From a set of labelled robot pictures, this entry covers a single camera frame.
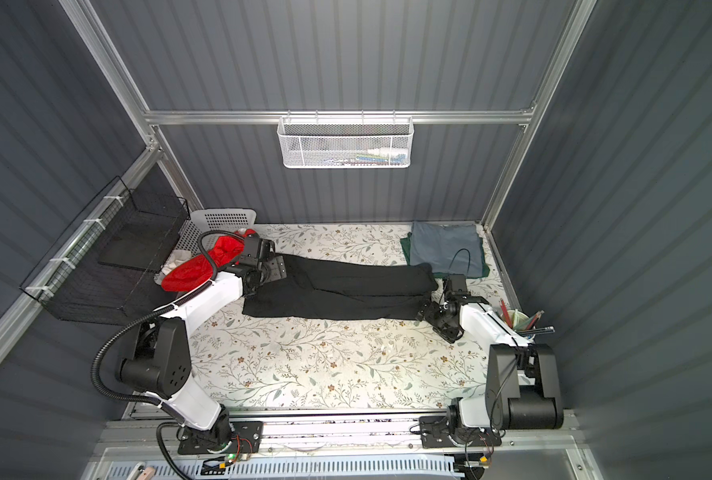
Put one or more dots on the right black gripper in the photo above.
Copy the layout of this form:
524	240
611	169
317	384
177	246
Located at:
429	312

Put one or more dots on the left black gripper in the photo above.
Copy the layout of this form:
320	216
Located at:
278	269

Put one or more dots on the black t-shirt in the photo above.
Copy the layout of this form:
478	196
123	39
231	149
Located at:
331	290

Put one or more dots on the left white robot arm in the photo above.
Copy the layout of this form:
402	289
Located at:
160	368

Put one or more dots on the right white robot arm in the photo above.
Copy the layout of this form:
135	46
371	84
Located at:
523	390

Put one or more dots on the red t-shirt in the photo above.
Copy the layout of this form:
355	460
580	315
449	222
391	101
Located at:
196	271

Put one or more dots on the folded grey-blue t-shirt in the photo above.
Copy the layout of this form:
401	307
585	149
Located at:
447	249

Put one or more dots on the white plastic laundry basket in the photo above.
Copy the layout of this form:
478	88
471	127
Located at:
233	219

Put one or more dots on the white pen cup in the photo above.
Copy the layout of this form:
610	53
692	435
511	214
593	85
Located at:
528	327

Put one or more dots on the white cloth in basket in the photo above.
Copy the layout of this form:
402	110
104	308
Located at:
175	259

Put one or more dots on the floral table mat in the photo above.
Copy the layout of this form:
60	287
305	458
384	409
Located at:
292	363

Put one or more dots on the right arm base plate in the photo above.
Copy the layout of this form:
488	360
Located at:
437	431

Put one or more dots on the white wire wall basket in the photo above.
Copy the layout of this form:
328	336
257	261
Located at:
356	142

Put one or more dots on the aluminium front rail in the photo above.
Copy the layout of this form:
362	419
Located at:
330	432

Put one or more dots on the black wire wall basket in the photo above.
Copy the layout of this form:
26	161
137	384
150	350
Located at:
106	273

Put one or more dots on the white slotted cable duct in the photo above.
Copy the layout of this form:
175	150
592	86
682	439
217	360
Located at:
390	466

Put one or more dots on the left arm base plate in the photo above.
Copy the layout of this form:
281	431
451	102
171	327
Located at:
243	437

